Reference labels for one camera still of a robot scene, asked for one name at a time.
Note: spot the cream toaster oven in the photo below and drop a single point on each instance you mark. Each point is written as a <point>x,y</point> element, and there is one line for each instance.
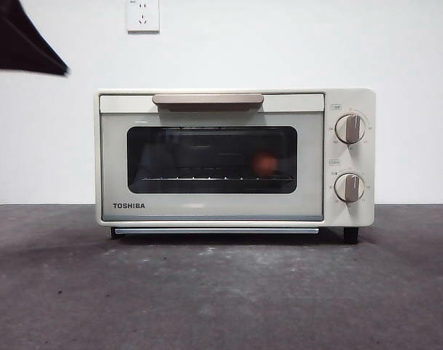
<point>369,218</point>

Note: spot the silver crumb tray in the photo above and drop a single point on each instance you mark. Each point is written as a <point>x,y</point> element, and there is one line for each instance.
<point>206,231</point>

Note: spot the white wall socket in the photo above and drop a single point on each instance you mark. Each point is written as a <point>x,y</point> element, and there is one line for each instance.
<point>143,16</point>

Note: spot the small cream oven knob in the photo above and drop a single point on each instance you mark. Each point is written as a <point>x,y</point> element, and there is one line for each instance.
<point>349,187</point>

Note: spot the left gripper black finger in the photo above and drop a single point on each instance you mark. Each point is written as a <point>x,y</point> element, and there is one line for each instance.
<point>13,40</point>

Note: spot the brown egg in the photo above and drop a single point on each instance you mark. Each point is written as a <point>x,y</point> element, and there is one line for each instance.
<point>264,164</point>

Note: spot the black oven foot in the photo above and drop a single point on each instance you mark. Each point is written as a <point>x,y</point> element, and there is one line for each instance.
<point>351,235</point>
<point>112,233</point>

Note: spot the large cream oven knob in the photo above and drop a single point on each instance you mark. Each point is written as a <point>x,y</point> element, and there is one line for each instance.
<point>350,128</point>

